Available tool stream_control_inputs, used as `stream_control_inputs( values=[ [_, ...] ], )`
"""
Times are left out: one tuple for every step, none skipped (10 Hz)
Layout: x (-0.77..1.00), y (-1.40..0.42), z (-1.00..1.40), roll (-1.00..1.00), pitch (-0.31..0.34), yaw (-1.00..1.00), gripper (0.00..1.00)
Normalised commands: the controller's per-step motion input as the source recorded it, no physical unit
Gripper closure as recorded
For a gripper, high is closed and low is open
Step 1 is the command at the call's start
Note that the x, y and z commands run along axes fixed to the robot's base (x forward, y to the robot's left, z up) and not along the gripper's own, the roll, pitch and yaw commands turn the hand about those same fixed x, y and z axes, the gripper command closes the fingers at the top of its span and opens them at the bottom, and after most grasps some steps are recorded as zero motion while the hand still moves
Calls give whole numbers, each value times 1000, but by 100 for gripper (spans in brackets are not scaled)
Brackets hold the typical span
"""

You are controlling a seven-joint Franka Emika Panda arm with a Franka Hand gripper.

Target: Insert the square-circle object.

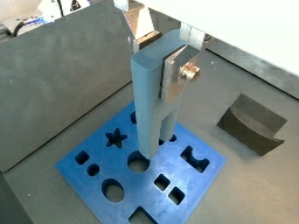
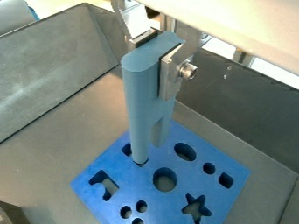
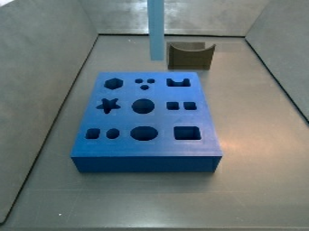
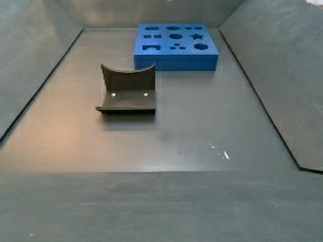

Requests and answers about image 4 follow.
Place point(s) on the black curved holder stand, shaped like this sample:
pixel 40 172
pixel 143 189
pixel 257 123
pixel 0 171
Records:
pixel 129 90

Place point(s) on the blue shape sorter box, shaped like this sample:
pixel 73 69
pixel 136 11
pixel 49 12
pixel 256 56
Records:
pixel 175 47

